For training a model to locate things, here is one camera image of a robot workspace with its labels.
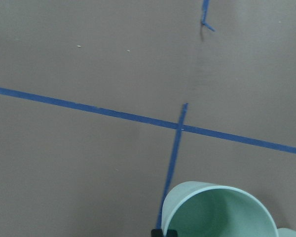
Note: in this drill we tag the mint green cup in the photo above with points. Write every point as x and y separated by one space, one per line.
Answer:
198 209

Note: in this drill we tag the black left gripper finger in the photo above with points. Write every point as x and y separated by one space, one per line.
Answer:
160 233

